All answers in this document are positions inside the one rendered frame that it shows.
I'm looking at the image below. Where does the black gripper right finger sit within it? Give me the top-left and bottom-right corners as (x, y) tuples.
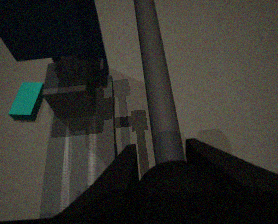
(186, 138), (278, 224)

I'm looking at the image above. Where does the teal rectangular block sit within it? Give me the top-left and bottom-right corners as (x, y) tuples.
(9, 82), (44, 120)

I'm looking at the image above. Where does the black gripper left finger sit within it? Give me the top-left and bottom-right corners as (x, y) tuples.
(0, 144), (139, 224)

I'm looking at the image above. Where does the blue arbor press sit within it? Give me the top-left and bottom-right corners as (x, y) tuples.
(0, 0), (223, 224)

